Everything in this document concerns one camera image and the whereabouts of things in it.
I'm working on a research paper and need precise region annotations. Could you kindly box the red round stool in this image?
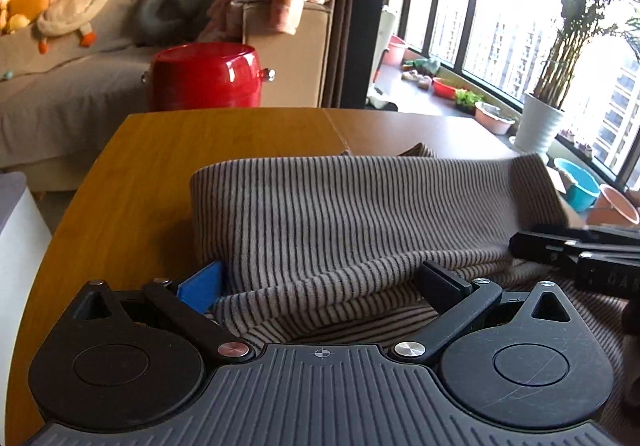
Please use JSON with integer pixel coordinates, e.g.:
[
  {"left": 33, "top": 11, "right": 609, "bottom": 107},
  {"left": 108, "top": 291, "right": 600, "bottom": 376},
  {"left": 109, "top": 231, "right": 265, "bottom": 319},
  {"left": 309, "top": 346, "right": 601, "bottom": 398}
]
[{"left": 141, "top": 44, "right": 276, "bottom": 111}]

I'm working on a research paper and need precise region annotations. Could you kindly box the terracotta flower pot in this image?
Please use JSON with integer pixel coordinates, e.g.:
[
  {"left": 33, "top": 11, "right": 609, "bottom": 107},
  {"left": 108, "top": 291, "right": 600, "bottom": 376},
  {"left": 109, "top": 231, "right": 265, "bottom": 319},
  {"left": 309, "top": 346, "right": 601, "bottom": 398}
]
[{"left": 586, "top": 185, "right": 640, "bottom": 227}]

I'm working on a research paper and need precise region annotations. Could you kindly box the grey striped garment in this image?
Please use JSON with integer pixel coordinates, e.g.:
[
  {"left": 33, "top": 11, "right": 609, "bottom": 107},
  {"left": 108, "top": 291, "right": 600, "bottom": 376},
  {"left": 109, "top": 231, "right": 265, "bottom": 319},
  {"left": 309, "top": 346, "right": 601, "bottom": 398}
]
[{"left": 190, "top": 142, "right": 640, "bottom": 357}]

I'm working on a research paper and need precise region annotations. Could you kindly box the white upright vacuum cleaner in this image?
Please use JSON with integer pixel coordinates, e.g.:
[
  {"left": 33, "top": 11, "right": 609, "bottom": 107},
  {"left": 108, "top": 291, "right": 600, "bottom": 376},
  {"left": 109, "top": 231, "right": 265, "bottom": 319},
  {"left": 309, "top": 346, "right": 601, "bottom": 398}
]
[{"left": 377, "top": 0, "right": 416, "bottom": 77}]

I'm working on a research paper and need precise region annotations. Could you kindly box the red plastic basin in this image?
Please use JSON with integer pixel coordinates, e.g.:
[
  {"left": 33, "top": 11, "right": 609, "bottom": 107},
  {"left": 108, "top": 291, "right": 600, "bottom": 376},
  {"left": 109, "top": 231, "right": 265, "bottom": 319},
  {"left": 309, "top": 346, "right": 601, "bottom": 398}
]
[{"left": 432, "top": 77, "right": 471, "bottom": 100}]

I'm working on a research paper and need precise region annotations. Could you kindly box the pink plastic basin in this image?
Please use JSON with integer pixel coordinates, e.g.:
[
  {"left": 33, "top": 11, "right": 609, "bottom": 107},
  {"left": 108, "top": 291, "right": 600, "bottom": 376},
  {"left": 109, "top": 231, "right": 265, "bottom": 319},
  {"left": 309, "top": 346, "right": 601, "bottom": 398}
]
[{"left": 474, "top": 101, "right": 516, "bottom": 135}]

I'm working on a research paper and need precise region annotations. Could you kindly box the grey neck pillow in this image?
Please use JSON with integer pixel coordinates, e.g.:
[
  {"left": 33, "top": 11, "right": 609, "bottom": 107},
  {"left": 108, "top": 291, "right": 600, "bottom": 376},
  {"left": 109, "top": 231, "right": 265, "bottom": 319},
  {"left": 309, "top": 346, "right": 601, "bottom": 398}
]
[{"left": 136, "top": 0, "right": 203, "bottom": 46}]

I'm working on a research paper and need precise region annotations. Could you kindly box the grey covered sofa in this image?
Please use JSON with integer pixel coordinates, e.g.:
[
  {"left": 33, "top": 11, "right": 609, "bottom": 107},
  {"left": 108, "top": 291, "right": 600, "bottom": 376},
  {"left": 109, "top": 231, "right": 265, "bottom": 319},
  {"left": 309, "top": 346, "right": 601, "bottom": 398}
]
[{"left": 0, "top": 0, "right": 333, "bottom": 197}]

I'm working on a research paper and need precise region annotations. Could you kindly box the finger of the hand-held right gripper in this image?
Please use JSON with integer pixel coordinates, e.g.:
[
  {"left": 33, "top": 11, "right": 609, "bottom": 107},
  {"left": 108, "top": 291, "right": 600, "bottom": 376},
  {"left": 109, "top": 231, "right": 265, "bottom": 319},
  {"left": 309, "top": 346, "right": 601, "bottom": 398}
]
[
  {"left": 509, "top": 224, "right": 640, "bottom": 273},
  {"left": 574, "top": 251, "right": 640, "bottom": 300}
]

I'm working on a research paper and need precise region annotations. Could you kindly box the blue plastic basin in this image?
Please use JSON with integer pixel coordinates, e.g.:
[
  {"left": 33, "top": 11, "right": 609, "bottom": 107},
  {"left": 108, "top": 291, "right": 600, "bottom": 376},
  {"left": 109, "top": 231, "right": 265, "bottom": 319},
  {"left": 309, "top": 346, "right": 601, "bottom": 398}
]
[{"left": 554, "top": 157, "right": 601, "bottom": 213}]

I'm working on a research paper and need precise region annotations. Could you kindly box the bamboo plant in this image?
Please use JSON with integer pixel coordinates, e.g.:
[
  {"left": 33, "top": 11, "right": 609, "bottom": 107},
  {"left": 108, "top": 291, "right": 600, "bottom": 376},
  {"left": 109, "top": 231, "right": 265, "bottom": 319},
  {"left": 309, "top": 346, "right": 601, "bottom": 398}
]
[{"left": 530, "top": 0, "right": 640, "bottom": 103}]

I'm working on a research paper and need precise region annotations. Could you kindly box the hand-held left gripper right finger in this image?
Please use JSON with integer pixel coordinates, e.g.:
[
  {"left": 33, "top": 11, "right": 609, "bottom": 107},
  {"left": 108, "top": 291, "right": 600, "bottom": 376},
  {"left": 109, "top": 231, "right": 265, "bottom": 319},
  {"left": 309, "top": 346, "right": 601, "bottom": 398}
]
[{"left": 389, "top": 260, "right": 576, "bottom": 367}]

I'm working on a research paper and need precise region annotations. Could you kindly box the green cloth on sill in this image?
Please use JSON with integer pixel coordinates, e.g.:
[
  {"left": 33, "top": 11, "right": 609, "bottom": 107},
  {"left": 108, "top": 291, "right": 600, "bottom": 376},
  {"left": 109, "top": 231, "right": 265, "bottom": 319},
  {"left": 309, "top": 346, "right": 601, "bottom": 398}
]
[{"left": 404, "top": 57, "right": 442, "bottom": 76}]

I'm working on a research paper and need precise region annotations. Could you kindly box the pink bucket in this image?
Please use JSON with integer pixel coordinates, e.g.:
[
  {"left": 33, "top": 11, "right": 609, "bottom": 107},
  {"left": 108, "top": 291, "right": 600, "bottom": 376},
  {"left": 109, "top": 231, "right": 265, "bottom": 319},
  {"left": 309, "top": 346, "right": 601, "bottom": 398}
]
[{"left": 382, "top": 35, "right": 407, "bottom": 67}]

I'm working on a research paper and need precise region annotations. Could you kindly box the green seedling tray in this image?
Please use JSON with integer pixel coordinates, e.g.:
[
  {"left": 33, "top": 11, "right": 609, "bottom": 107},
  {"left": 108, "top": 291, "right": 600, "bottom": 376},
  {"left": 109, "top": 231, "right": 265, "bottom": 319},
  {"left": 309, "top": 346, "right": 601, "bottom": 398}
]
[{"left": 454, "top": 89, "right": 483, "bottom": 114}]

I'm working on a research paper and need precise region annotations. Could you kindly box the white side table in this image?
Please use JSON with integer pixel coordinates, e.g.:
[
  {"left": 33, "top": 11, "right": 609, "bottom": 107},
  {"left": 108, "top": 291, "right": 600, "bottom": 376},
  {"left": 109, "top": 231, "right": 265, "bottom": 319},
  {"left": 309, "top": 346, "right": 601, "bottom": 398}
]
[{"left": 0, "top": 171, "right": 53, "bottom": 362}]

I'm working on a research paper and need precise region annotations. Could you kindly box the white plant pot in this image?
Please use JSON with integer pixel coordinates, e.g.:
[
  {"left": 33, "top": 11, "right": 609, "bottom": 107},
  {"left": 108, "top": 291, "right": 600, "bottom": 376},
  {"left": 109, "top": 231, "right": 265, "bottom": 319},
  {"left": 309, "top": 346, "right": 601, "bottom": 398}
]
[{"left": 514, "top": 93, "right": 566, "bottom": 154}]

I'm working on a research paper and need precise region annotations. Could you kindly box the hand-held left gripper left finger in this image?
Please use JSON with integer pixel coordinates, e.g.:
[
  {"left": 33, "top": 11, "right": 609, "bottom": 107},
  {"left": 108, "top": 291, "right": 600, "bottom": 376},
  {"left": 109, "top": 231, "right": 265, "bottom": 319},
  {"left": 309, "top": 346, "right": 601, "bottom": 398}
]
[{"left": 74, "top": 260, "right": 256, "bottom": 366}]

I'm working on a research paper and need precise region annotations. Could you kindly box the brown curtain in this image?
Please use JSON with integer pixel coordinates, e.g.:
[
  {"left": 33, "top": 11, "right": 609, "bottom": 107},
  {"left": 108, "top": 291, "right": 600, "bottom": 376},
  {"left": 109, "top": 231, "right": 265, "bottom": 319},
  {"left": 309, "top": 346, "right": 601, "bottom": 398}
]
[{"left": 327, "top": 0, "right": 396, "bottom": 110}]

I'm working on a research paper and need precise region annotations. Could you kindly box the small yellow plush toy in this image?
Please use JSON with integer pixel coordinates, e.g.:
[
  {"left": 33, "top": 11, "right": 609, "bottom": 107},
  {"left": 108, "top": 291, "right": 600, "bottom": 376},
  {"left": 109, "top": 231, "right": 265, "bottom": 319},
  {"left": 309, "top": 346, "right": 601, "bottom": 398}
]
[{"left": 0, "top": 12, "right": 32, "bottom": 35}]

